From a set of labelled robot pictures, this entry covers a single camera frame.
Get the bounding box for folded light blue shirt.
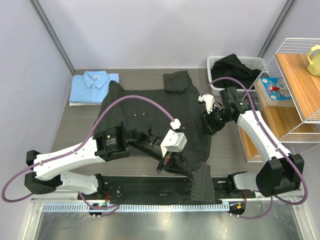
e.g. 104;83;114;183
69;70;120;106

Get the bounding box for white plastic laundry basket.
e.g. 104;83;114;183
207;53;270;96

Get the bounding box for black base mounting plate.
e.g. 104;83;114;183
84;176;256;206

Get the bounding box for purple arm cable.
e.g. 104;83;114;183
1;94;182;217
199;76;309;220

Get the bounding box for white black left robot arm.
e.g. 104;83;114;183
24;115;187;200

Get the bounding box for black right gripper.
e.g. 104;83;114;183
200;105;233;136

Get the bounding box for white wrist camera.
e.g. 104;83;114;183
198;94;215;114
160;129;188;157

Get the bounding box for black clothes in basket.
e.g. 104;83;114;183
210;53;261;89

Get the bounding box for blue product box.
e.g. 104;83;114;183
255;77;295;107

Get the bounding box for aluminium rail frame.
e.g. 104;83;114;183
23;179;313;240

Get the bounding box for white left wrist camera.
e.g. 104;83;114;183
160;129;188;157

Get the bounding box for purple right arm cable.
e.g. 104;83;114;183
199;76;309;220

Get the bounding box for white wire shelf rack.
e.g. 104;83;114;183
234;37;320;164

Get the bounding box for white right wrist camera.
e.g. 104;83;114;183
198;94;215;114

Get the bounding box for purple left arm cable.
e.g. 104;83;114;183
1;94;182;217

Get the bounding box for dark pinstriped long sleeve shirt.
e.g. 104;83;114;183
94;70;215;203

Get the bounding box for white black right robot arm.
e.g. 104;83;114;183
198;87;304;198

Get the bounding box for yellow watering can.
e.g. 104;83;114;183
306;45;320;77

